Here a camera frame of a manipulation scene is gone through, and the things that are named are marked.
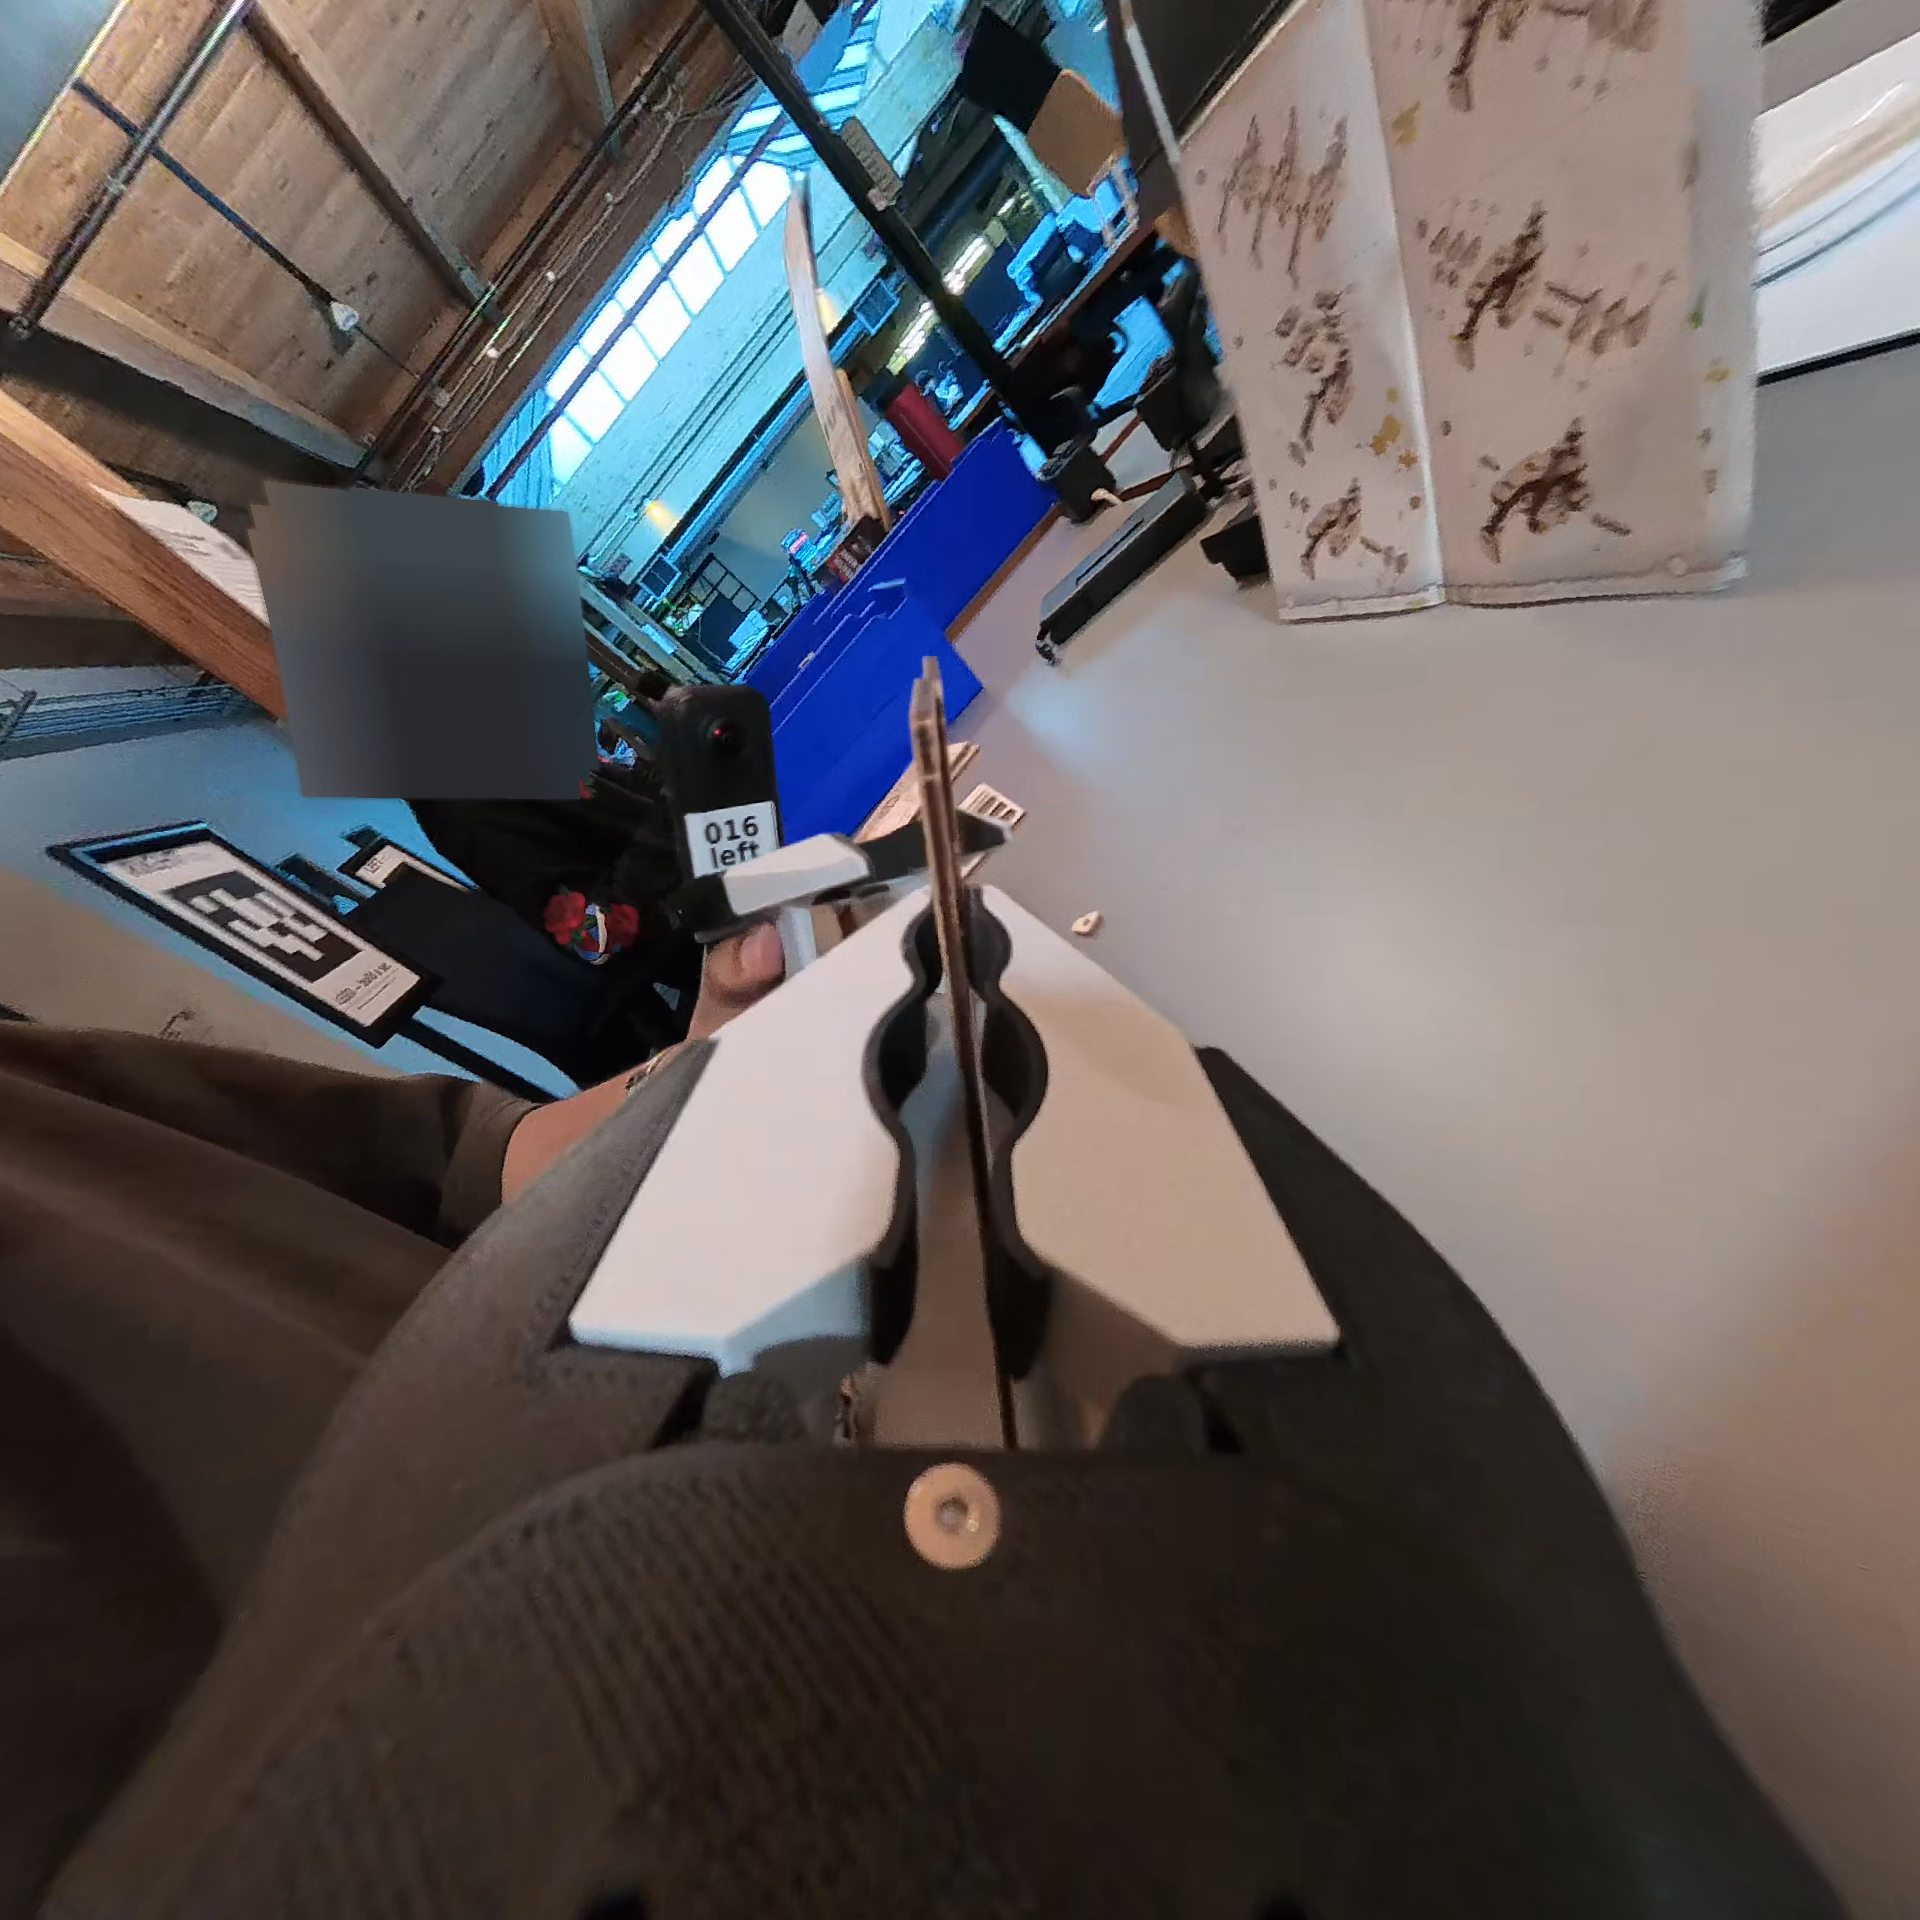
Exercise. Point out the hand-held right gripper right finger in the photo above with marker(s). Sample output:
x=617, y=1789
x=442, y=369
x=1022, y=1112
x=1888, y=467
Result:
x=1171, y=1201

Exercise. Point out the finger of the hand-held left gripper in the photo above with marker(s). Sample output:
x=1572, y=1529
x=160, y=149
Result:
x=795, y=878
x=901, y=854

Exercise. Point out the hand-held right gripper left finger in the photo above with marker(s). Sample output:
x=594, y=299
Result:
x=721, y=1201

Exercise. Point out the wooden puzzle sheet with wheels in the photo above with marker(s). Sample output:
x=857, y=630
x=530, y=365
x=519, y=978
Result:
x=933, y=781

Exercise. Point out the person's left forearm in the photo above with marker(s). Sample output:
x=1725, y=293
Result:
x=571, y=1124

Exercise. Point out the grey desk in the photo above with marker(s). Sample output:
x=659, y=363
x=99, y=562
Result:
x=1501, y=900

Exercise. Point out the person's left hand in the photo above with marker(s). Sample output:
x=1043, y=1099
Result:
x=734, y=982

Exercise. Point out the engraved wooden puzzle sheet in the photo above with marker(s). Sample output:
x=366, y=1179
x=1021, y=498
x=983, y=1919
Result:
x=888, y=811

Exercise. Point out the slotted wooden puzzle sheet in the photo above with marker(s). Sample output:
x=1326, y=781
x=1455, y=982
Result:
x=998, y=807

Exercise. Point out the blue plastic bin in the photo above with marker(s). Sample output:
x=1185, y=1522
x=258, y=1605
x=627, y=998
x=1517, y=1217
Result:
x=974, y=510
x=855, y=704

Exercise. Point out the small framed sign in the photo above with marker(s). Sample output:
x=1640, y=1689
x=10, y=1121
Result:
x=399, y=867

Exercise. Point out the black power bank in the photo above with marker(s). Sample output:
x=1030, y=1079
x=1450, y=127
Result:
x=1125, y=562

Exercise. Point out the red bottle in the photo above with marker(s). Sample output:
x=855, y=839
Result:
x=919, y=429

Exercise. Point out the tan instruction board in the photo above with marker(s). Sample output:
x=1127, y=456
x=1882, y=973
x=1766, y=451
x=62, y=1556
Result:
x=832, y=360

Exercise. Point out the framed marker sign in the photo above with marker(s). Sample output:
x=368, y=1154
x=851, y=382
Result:
x=345, y=982

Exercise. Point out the small black box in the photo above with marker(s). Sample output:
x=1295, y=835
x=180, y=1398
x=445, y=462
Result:
x=1238, y=549

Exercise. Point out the person's brown shirt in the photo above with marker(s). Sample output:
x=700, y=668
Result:
x=180, y=1351

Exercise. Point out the black pole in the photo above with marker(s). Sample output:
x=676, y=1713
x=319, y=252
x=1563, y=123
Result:
x=901, y=225

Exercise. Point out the wooden beam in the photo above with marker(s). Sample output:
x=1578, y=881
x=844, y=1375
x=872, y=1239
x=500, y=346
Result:
x=120, y=554

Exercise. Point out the instruction booklet on stand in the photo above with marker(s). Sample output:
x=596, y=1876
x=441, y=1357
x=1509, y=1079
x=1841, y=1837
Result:
x=1501, y=451

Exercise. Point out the large black tan-rimmed panel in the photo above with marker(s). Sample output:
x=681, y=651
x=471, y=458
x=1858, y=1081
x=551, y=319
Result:
x=1200, y=44

